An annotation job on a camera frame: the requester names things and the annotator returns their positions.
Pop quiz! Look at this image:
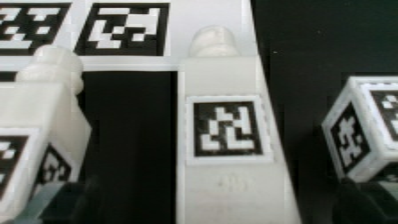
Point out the white tagged cube left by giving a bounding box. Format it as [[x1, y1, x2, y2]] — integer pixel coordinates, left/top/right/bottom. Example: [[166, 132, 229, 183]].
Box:
[[322, 76, 398, 183]]

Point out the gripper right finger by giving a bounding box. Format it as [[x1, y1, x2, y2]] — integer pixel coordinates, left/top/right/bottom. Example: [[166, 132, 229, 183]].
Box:
[[334, 179, 398, 224]]

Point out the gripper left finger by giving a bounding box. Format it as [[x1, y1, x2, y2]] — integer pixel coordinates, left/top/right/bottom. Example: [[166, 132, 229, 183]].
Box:
[[11, 182, 103, 224]]

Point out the white chair leg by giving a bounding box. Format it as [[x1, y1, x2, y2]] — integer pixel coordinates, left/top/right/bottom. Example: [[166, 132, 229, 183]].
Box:
[[0, 45, 91, 223], [176, 26, 301, 224]]

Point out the white marker base plate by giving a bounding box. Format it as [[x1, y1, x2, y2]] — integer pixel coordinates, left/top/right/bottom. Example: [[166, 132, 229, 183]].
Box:
[[0, 0, 258, 71]]

